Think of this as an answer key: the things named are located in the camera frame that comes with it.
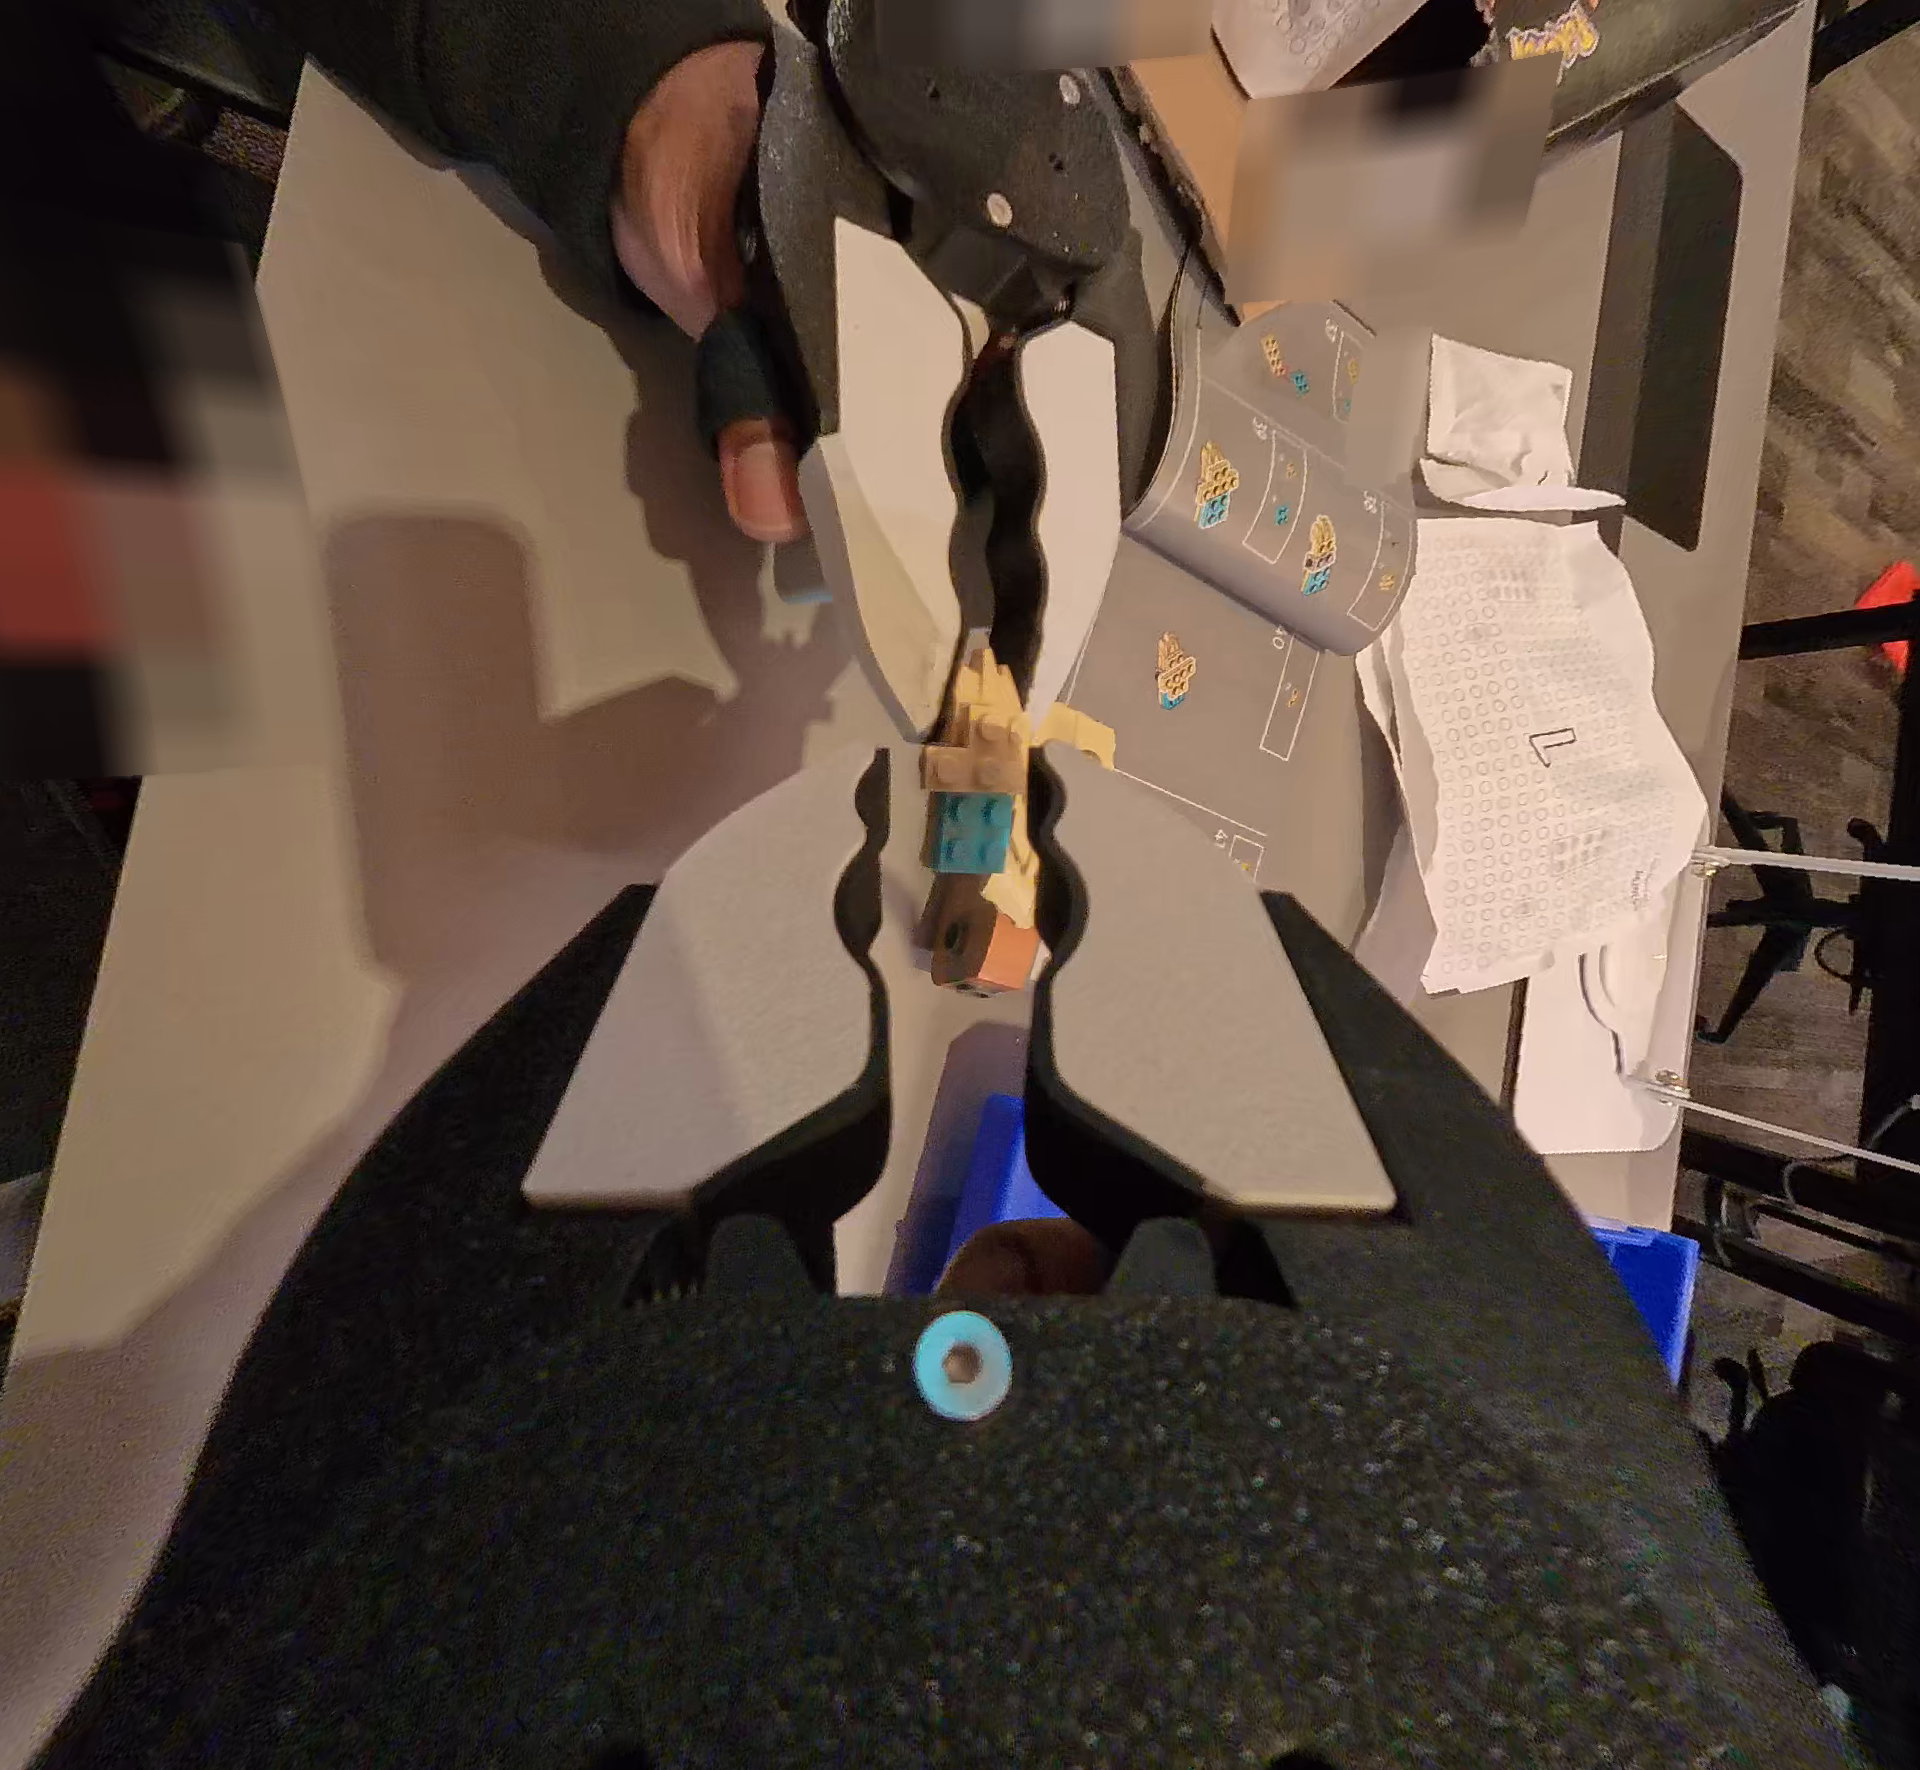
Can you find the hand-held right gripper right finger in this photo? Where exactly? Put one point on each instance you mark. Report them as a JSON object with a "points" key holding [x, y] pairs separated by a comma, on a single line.
{"points": [[1215, 1035]]}

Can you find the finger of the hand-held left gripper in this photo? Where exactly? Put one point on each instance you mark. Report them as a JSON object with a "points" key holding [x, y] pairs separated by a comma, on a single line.
{"points": [[1081, 479], [884, 451]]}

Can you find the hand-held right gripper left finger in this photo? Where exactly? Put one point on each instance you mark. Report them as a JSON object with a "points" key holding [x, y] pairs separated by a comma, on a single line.
{"points": [[719, 1035]]}

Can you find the teal toy brick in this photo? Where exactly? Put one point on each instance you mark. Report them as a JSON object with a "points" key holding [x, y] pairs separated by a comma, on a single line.
{"points": [[969, 832]]}

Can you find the light grey desk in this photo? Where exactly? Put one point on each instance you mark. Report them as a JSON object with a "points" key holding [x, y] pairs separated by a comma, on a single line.
{"points": [[451, 525]]}

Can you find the person's right hand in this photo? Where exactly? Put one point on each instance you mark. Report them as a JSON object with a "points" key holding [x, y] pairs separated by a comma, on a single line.
{"points": [[1028, 1252]]}

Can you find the person's left hand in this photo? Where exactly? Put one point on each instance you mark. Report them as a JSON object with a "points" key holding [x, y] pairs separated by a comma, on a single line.
{"points": [[682, 179]]}

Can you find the grey building instruction booklet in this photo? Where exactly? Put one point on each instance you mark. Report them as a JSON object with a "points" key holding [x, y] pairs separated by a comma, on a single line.
{"points": [[1246, 570]]}

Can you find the brown cardboard sheet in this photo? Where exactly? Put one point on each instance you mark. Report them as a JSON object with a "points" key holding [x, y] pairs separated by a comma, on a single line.
{"points": [[1185, 179]]}

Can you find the tan and brown brick model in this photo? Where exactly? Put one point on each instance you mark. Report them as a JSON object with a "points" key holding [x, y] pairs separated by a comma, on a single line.
{"points": [[983, 945]]}

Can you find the blue plastic bin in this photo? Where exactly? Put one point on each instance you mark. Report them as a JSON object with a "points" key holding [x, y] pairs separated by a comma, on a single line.
{"points": [[961, 1185]]}

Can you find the white paper bags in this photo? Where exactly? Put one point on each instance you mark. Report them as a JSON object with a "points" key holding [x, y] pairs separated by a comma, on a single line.
{"points": [[1528, 750]]}

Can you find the black flat panel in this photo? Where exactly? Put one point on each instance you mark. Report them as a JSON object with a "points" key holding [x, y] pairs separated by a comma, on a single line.
{"points": [[1658, 330]]}

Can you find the black metal stand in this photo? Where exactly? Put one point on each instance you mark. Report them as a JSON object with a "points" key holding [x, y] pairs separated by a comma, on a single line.
{"points": [[1814, 899]]}

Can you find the small red object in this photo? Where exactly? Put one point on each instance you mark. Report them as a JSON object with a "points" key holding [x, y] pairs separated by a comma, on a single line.
{"points": [[1893, 615]]}

